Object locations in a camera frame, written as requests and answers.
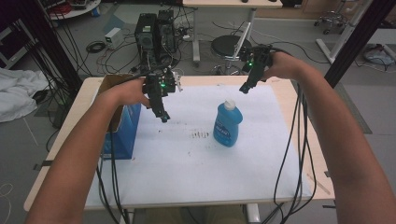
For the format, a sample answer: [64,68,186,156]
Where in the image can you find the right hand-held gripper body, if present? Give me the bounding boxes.
[240,44,275,73]

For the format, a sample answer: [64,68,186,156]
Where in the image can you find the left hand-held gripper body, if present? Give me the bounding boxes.
[142,66,184,98]

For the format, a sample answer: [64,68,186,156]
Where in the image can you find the blue cardboard box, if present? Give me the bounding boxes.
[97,73,143,161]

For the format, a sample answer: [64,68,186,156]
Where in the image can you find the blue bottle with white cap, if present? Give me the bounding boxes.
[212,99,244,148]

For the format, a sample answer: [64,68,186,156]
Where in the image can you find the person's right hand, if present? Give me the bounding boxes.
[262,50,308,84]

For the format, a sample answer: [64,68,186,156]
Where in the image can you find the person's left hand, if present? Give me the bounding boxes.
[104,77,152,110]

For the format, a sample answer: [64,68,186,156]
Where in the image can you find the black round stool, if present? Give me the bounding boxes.
[210,34,254,76]

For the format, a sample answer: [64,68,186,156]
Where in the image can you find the light wooden table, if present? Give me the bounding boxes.
[22,75,336,213]

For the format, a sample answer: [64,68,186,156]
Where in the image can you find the black computer tower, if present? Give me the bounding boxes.
[156,9,179,63]
[134,12,159,64]

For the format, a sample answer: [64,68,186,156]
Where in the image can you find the white-legged wooden desk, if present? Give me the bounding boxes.
[181,0,284,68]

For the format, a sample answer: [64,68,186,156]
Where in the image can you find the small white box device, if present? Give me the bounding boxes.
[104,26,125,50]

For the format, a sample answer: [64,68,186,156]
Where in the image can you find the white table mat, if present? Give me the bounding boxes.
[84,83,313,210]

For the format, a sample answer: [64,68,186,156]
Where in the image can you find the chrome office chair base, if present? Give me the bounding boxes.
[313,9,348,35]

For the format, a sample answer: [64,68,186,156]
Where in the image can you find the round white table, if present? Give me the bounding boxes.
[40,0,103,21]

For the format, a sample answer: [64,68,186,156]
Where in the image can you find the white crumpled cloth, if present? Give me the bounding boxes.
[0,67,50,124]

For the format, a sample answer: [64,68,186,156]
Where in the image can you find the coiled black cable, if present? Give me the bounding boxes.
[85,40,107,54]

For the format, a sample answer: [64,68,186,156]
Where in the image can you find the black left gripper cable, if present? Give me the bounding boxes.
[95,122,132,224]

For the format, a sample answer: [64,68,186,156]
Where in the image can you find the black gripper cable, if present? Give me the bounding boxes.
[95,122,132,224]
[262,81,318,224]

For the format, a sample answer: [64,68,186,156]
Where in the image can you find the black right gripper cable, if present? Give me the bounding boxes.
[262,81,318,224]

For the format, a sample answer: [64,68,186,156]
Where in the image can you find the white desk leg frame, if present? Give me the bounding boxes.
[315,0,375,65]

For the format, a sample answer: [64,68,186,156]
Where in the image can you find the black metal frame post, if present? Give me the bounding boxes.
[323,0,396,90]
[18,0,84,96]

